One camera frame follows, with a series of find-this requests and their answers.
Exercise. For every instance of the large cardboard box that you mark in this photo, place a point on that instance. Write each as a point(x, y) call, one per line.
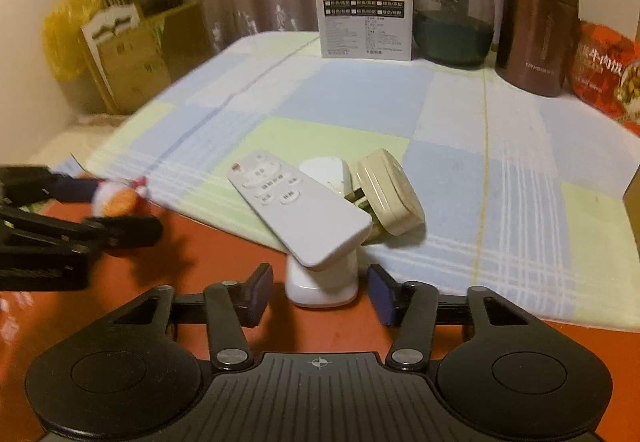
point(633, 217)

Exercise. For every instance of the red printed mat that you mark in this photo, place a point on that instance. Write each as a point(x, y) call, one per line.
point(200, 257)

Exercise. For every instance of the red instant rice bowl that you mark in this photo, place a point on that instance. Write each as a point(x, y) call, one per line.
point(605, 72)

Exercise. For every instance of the white charger block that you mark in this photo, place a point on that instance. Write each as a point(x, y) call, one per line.
point(325, 289)

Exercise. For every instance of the white fuzzy bedding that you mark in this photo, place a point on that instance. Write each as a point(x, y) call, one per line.
point(60, 142)

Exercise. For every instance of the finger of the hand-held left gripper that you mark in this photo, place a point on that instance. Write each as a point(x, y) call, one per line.
point(75, 187)
point(130, 229)

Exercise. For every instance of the flattened cardboard boxes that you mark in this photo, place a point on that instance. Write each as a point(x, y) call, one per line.
point(145, 67)

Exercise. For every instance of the yellow plastic bag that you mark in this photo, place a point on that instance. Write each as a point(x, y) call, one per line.
point(65, 37)

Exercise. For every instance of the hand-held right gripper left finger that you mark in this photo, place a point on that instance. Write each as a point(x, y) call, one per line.
point(261, 297)

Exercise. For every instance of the checked blanket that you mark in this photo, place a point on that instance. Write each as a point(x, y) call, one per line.
point(450, 132)

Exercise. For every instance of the blue cat figurine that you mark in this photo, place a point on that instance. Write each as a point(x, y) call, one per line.
point(117, 199)

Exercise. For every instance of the white carved board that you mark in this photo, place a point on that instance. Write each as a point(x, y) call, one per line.
point(100, 29)

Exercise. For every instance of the green glass jar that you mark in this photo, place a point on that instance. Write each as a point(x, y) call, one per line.
point(452, 37)

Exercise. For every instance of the white remote control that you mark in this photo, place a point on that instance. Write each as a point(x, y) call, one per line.
point(300, 217)

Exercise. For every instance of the brown insulated food flask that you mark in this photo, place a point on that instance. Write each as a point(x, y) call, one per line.
point(537, 32)

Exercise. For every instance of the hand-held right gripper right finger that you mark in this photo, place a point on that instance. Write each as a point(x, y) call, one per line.
point(382, 297)

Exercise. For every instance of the white plug adapter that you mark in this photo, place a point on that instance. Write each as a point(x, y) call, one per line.
point(325, 174)

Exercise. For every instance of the cream plug adapter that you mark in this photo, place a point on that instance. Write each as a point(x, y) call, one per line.
point(395, 197)

